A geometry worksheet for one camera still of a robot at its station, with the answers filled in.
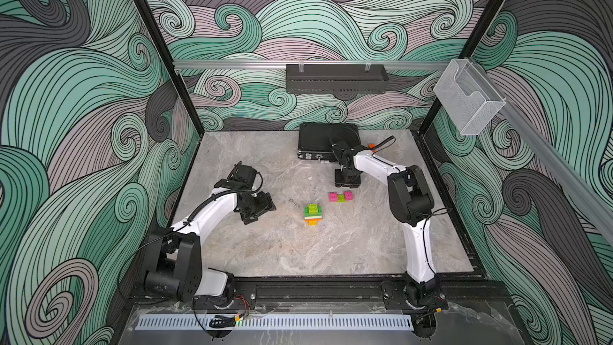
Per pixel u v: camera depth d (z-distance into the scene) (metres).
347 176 0.86
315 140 1.20
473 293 0.75
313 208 0.81
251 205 0.72
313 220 0.85
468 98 0.77
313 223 0.89
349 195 0.96
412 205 0.56
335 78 0.95
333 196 0.95
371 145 0.79
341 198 0.95
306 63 0.94
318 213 0.82
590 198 0.52
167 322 0.76
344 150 0.81
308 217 0.84
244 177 0.69
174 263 0.41
